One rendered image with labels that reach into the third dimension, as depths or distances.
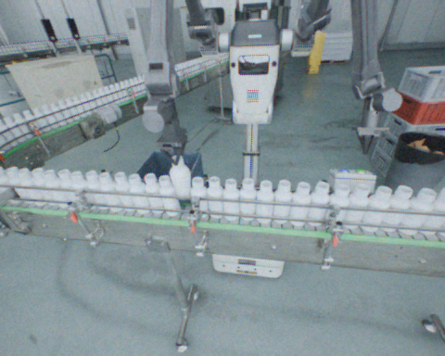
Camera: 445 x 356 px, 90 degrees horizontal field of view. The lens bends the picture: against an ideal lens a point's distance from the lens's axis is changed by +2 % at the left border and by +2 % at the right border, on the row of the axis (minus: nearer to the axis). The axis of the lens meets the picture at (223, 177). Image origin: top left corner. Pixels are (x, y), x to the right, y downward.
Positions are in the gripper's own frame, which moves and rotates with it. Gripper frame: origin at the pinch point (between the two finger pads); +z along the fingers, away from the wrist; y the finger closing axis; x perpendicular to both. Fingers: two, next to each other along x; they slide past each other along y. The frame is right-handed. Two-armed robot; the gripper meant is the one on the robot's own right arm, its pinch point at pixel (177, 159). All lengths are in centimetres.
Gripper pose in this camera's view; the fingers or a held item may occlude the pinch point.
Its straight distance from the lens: 75.4
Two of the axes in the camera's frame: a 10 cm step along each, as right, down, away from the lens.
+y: -1.5, 5.9, -7.9
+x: 9.9, 0.5, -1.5
